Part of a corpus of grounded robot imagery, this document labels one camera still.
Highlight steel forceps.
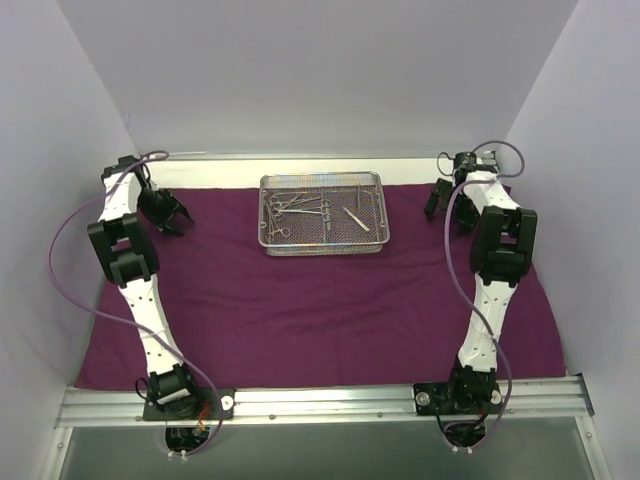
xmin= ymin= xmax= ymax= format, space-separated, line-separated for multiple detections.
xmin=265 ymin=219 xmax=291 ymax=243
xmin=267 ymin=195 xmax=320 ymax=210

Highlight steel scissors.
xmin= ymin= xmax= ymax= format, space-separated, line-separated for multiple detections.
xmin=271 ymin=209 xmax=325 ymax=218

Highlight purple cloth wrap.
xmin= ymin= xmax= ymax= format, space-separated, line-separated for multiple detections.
xmin=74 ymin=183 xmax=569 ymax=390

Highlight metal mesh instrument tray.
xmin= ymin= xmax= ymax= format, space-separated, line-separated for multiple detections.
xmin=258 ymin=171 xmax=390 ymax=257

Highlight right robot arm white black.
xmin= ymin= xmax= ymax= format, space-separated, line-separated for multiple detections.
xmin=424 ymin=151 xmax=538 ymax=413

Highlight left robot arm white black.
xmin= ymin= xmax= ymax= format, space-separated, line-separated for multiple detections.
xmin=87 ymin=155 xmax=202 ymax=419

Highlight steel tweezers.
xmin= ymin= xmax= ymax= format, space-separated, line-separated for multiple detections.
xmin=342 ymin=206 xmax=370 ymax=232

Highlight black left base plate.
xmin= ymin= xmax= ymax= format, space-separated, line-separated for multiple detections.
xmin=142 ymin=388 xmax=236 ymax=422

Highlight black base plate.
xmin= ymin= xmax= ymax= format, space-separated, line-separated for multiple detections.
xmin=412 ymin=382 xmax=503 ymax=416
xmin=142 ymin=388 xmax=236 ymax=422

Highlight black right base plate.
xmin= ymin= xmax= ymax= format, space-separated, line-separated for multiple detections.
xmin=412 ymin=382 xmax=503 ymax=416

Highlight aluminium front rail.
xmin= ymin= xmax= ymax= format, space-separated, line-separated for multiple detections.
xmin=55 ymin=376 xmax=594 ymax=428

